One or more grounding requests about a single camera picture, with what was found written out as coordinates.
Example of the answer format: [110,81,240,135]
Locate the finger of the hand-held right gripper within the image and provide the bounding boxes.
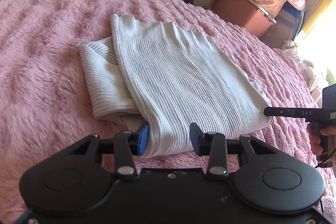
[264,107,298,119]

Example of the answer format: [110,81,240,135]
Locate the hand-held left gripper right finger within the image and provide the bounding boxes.
[189,123,279,179]

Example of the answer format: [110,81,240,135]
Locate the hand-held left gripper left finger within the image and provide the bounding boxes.
[78,123,151,179]

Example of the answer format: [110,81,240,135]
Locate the white knitted sweater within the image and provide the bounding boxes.
[79,13,273,159]

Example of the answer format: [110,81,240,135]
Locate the person's right hand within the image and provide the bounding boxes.
[307,123,336,155]

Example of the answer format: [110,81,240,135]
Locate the white braided cloth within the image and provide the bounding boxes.
[282,39,336,98]

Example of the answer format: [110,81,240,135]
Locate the blue storage bag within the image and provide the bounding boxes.
[261,2,305,50]

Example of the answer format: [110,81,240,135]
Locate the yellow curtain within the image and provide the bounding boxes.
[302,0,336,41]

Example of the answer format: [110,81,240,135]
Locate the pink fluffy blanket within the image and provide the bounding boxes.
[0,0,336,214]

